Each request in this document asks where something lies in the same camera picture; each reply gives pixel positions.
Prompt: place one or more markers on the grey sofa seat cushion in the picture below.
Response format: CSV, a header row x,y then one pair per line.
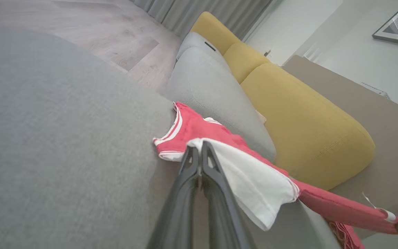
x,y
212,90
193,40

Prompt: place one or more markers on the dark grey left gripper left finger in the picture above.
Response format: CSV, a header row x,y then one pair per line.
x,y
181,207

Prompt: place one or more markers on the taupe sofa back panel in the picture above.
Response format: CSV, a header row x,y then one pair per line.
x,y
392,138

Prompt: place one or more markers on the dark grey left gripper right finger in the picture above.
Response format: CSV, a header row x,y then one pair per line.
x,y
219,207

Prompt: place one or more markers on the red and white basketball jersey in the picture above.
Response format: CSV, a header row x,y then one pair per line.
x,y
254,180

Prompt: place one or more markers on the small yellow sofa back cushion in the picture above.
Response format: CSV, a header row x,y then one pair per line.
x,y
212,29
244,58

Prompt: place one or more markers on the large yellow sofa back cushion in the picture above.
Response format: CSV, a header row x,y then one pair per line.
x,y
306,121

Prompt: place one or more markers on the grey curtain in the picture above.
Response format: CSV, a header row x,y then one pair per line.
x,y
202,12

